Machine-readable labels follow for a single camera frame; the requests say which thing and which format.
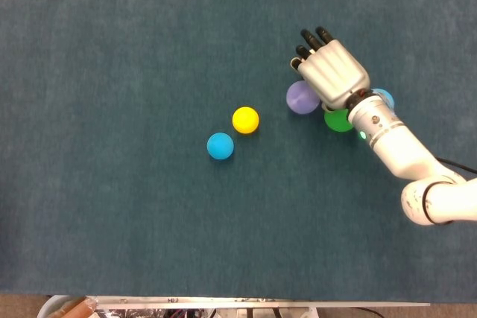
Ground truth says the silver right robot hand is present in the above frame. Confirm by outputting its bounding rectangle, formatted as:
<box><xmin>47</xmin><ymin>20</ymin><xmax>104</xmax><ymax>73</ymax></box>
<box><xmin>290</xmin><ymin>26</ymin><xmax>372</xmax><ymax>110</ymax></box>

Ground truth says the lavender ball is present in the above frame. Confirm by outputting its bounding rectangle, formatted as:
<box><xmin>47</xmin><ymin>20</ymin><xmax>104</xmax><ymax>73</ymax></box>
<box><xmin>285</xmin><ymin>80</ymin><xmax>321</xmax><ymax>115</ymax></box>

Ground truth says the green ball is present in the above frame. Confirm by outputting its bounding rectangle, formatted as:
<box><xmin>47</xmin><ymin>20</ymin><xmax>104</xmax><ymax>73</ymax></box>
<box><xmin>323</xmin><ymin>107</ymin><xmax>355</xmax><ymax>133</ymax></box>

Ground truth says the large blue ball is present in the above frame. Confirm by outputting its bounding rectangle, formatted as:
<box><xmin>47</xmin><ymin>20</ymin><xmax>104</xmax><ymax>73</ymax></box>
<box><xmin>370</xmin><ymin>88</ymin><xmax>395</xmax><ymax>110</ymax></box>

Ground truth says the yellow ball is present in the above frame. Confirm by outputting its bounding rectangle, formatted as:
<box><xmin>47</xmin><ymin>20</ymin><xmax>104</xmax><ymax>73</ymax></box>
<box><xmin>232</xmin><ymin>106</ymin><xmax>260</xmax><ymax>135</ymax></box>

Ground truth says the small blue ball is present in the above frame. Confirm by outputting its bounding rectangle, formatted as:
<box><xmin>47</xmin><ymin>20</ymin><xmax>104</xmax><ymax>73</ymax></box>
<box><xmin>206</xmin><ymin>132</ymin><xmax>235</xmax><ymax>161</ymax></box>

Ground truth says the blue felt table cover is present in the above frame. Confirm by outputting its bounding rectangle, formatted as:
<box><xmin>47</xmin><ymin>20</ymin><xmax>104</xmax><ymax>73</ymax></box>
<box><xmin>0</xmin><ymin>0</ymin><xmax>477</xmax><ymax>303</ymax></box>

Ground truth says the brown plastic object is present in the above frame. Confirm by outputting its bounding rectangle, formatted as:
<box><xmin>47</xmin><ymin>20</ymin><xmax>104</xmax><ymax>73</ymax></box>
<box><xmin>55</xmin><ymin>296</ymin><xmax>96</xmax><ymax>318</ymax></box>

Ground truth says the white round container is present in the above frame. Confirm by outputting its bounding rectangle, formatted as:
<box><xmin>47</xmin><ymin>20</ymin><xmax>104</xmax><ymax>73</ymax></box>
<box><xmin>37</xmin><ymin>294</ymin><xmax>98</xmax><ymax>318</ymax></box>

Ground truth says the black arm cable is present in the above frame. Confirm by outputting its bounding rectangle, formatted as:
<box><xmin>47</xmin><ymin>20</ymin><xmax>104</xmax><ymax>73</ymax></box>
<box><xmin>435</xmin><ymin>156</ymin><xmax>477</xmax><ymax>176</ymax></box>

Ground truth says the silver metal frame rail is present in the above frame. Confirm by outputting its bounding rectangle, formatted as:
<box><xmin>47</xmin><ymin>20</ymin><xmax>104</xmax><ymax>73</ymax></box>
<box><xmin>87</xmin><ymin>295</ymin><xmax>432</xmax><ymax>310</ymax></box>

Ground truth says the robot base chassis with wires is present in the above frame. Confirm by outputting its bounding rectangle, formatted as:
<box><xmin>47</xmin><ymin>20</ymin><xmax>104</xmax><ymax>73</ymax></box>
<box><xmin>92</xmin><ymin>305</ymin><xmax>385</xmax><ymax>318</ymax></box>

